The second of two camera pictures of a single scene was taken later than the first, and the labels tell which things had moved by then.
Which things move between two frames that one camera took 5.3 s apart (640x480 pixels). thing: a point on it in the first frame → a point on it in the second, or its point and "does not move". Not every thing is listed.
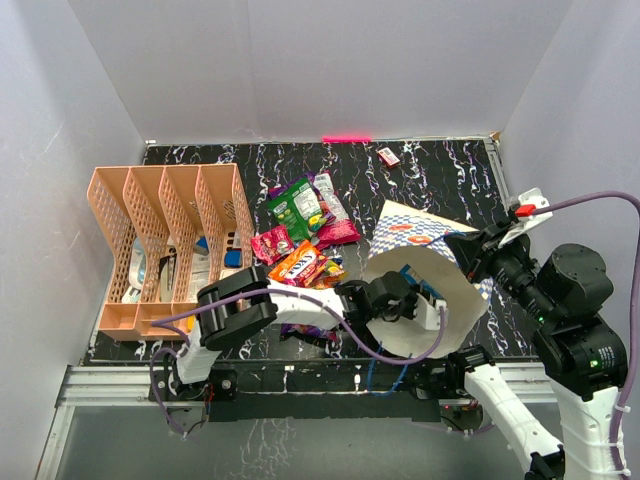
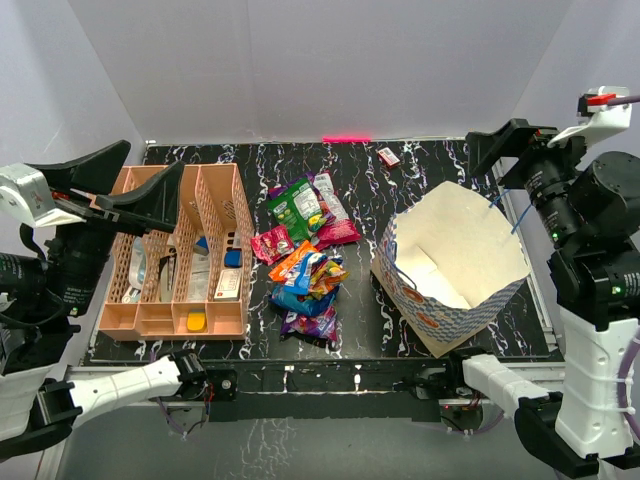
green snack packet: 298,208 does not move
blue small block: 233,257 does not move
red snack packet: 269,247 does not move
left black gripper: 409,314 → 153,201
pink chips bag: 343,229 does not move
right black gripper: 474,251 → 518,137
